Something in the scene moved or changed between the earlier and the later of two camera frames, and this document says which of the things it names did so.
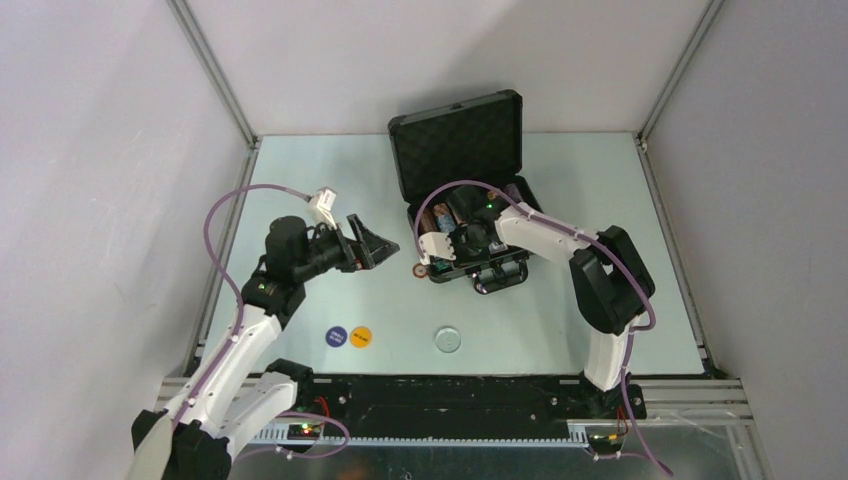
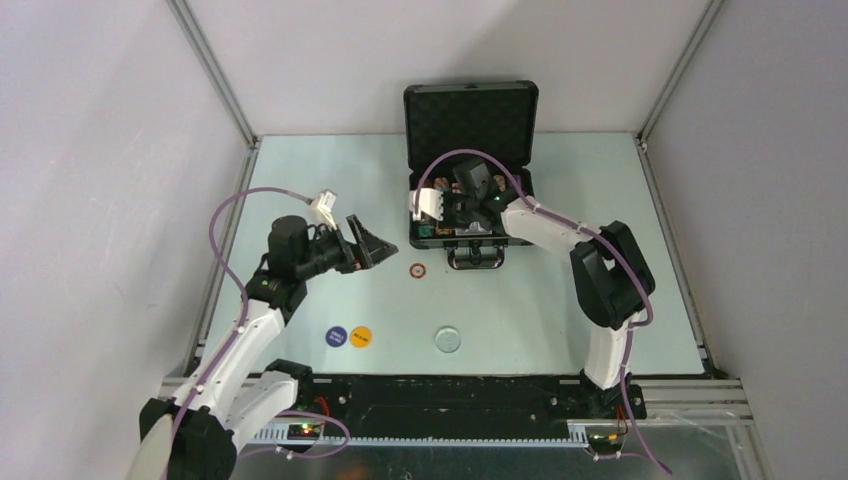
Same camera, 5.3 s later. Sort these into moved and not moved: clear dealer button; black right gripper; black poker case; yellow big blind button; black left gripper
Moved: black poker case; black right gripper
Not moved: yellow big blind button; black left gripper; clear dealer button
